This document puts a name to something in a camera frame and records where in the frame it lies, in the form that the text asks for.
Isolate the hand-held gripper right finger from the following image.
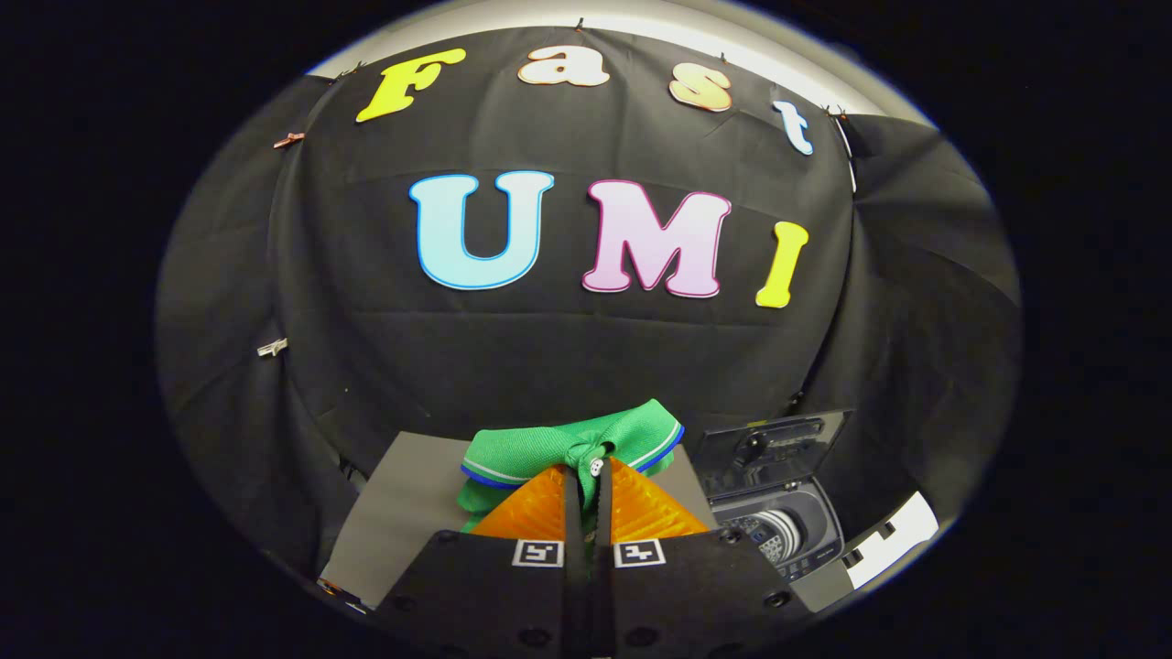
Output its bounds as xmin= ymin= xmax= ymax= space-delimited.
xmin=594 ymin=457 xmax=817 ymax=656

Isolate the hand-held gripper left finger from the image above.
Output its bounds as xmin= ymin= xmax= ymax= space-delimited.
xmin=370 ymin=463 xmax=588 ymax=656

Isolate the black washing machine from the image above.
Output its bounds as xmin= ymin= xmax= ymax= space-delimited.
xmin=710 ymin=476 xmax=858 ymax=612

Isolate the green polo shirt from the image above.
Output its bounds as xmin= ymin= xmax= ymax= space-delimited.
xmin=456 ymin=398 xmax=686 ymax=536

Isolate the dark washing machine lid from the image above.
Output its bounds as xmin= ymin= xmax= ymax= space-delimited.
xmin=691 ymin=409 xmax=853 ymax=501

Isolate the white patterned board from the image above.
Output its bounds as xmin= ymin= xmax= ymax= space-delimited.
xmin=841 ymin=492 xmax=941 ymax=589

